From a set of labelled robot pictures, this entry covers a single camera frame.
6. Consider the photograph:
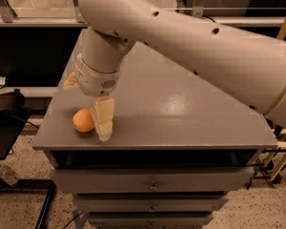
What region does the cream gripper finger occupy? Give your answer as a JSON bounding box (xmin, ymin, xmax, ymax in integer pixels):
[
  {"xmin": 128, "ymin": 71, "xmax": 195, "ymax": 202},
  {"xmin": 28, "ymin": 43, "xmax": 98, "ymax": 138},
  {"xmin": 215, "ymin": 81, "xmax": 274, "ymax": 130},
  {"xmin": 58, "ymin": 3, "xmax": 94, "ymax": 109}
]
[
  {"xmin": 90, "ymin": 95, "xmax": 114, "ymax": 142},
  {"xmin": 63, "ymin": 73, "xmax": 78, "ymax": 91}
]

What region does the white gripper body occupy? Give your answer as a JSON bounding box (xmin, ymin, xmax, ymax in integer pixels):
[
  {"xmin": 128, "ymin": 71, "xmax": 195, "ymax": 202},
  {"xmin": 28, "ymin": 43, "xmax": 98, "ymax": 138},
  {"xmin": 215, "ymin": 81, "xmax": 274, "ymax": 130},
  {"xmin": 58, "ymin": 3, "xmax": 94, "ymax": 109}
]
[{"xmin": 74, "ymin": 53, "xmax": 120, "ymax": 96}]

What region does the orange fruit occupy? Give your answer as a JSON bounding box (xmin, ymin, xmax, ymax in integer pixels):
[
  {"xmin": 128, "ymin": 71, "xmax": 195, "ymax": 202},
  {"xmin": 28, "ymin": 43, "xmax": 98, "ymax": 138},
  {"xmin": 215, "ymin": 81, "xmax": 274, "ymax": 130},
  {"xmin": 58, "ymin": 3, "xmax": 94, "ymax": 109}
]
[{"xmin": 72, "ymin": 109, "xmax": 94, "ymax": 133}]

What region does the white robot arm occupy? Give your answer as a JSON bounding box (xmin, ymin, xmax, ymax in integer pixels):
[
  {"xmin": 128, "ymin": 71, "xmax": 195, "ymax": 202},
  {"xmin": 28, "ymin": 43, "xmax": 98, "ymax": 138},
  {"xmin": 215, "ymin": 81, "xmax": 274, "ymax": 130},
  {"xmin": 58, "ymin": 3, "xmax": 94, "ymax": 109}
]
[{"xmin": 71, "ymin": 0, "xmax": 286, "ymax": 141}]

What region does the black side table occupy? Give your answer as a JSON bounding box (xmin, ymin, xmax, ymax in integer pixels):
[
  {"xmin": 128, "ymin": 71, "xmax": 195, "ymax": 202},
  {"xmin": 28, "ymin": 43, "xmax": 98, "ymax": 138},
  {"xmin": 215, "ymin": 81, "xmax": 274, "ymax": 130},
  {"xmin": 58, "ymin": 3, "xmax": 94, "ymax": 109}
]
[{"xmin": 0, "ymin": 89, "xmax": 31, "ymax": 160}]

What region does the grey drawer cabinet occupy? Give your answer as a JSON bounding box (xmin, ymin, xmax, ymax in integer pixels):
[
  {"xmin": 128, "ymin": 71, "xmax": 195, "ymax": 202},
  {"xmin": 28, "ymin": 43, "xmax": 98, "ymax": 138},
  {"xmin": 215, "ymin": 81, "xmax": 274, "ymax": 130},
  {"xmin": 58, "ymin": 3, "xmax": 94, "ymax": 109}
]
[{"xmin": 31, "ymin": 27, "xmax": 279, "ymax": 229}]

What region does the black floor frame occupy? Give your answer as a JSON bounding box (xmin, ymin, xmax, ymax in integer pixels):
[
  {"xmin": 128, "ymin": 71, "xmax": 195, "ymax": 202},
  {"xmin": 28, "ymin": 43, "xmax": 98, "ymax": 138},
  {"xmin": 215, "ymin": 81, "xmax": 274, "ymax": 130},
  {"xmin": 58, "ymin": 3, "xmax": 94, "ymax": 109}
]
[{"xmin": 0, "ymin": 177, "xmax": 56, "ymax": 229}]

